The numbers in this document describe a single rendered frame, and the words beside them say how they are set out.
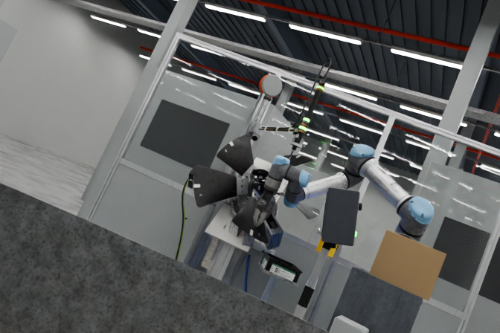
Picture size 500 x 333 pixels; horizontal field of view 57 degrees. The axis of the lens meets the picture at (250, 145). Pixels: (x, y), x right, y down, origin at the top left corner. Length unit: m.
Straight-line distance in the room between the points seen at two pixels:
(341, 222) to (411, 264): 0.56
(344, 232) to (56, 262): 1.17
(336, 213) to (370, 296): 0.54
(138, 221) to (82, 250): 2.83
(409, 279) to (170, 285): 1.61
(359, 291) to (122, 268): 1.56
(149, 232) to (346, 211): 2.02
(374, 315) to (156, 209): 1.86
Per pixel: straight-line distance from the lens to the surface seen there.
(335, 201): 1.66
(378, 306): 2.08
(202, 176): 2.47
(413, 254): 2.13
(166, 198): 3.40
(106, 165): 5.25
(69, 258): 0.64
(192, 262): 3.17
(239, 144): 2.69
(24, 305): 0.66
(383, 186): 2.31
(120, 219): 3.52
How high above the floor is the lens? 1.05
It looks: 7 degrees up
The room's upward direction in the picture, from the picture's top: 24 degrees clockwise
